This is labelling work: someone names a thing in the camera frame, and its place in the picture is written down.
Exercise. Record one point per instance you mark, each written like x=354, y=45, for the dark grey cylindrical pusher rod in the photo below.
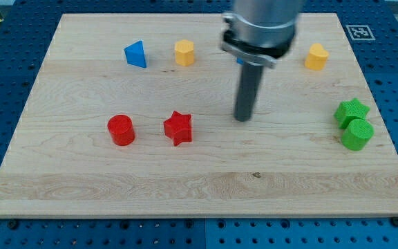
x=249, y=82

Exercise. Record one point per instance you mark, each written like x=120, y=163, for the green star block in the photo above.
x=350, y=110

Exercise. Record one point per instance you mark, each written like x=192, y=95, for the red cylinder block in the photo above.
x=121, y=130

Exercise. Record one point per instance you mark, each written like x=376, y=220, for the yellow heart block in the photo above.
x=317, y=57

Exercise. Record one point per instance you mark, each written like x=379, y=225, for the green cylinder block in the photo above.
x=357, y=134

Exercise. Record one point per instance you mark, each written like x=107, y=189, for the blue block behind arm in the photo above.
x=239, y=61

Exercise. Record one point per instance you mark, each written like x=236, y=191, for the yellow hexagon block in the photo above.
x=184, y=52

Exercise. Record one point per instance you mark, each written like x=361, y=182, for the blue triangle block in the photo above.
x=134, y=54

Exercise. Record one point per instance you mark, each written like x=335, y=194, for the light wooden board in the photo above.
x=286, y=162

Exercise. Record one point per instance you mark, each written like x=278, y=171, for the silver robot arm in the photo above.
x=258, y=33

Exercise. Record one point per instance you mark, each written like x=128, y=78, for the white fiducial marker tag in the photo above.
x=360, y=32

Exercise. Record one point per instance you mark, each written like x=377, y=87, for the red star block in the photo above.
x=178, y=128

